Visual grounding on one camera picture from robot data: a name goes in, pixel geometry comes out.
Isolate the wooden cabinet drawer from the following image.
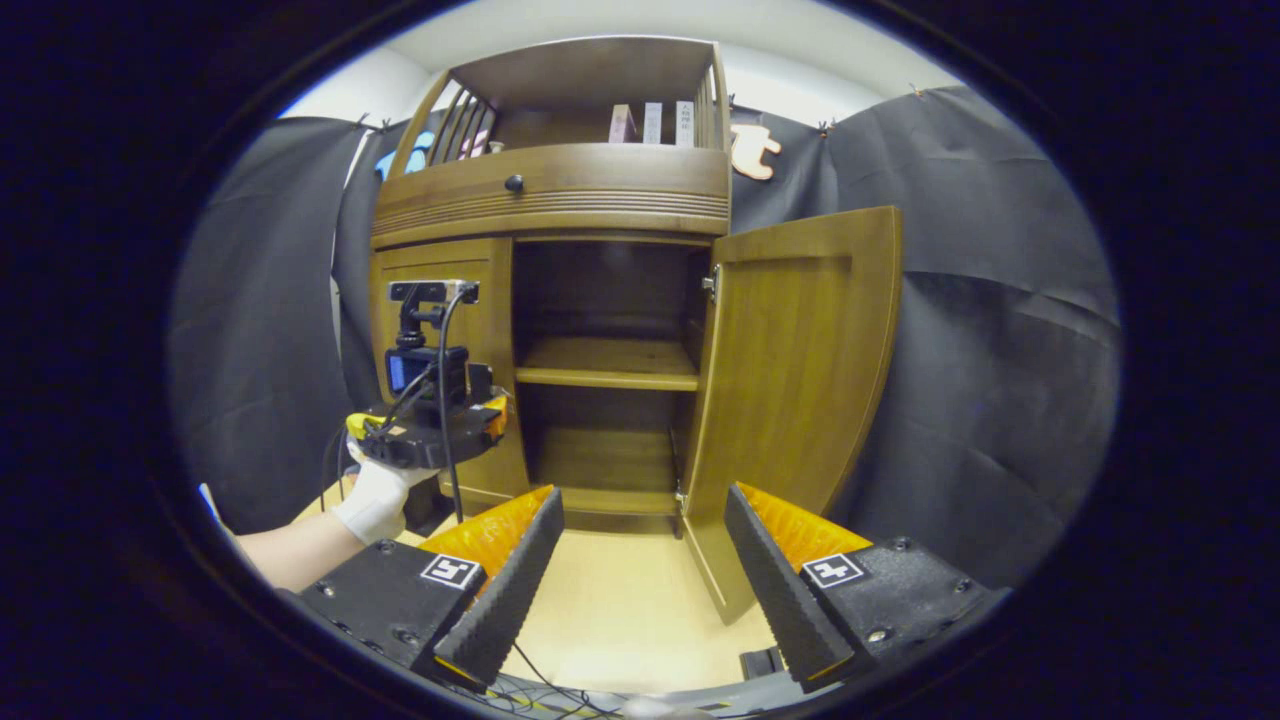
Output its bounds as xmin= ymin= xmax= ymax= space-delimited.
xmin=372 ymin=143 xmax=731 ymax=241

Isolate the tangle of black cables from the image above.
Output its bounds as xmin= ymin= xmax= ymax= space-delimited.
xmin=495 ymin=640 xmax=641 ymax=719

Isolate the wooden cabinet inner shelf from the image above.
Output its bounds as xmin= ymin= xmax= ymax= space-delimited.
xmin=515 ymin=337 xmax=701 ymax=392

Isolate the black backdrop cloth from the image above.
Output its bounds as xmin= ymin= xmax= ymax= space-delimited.
xmin=170 ymin=85 xmax=1121 ymax=591

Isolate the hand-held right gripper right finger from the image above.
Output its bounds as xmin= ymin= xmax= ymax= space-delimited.
xmin=722 ymin=483 xmax=1011 ymax=696

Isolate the black camera cable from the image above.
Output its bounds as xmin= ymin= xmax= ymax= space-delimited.
xmin=436 ymin=285 xmax=476 ymax=526

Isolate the wooden double-door shoe cabinet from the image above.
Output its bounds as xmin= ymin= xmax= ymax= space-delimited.
xmin=368 ymin=35 xmax=736 ymax=541

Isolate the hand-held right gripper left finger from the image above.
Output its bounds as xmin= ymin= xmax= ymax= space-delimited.
xmin=295 ymin=487 xmax=567 ymax=693

